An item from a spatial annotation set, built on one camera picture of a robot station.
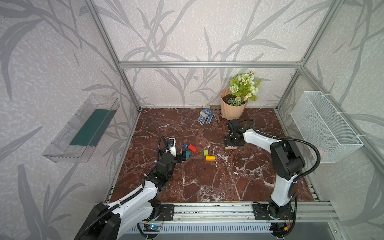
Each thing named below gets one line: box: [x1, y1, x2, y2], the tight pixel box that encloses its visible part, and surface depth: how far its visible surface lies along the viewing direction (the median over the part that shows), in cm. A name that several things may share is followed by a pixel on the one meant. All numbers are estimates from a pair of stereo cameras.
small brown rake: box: [209, 104, 221, 124], surface depth 118 cm
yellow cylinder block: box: [205, 155, 216, 162], surface depth 94 cm
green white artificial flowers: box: [227, 71, 262, 107], surface depth 98 cm
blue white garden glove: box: [197, 108, 218, 125], surface depth 117 cm
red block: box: [188, 144, 198, 153], surface depth 98 cm
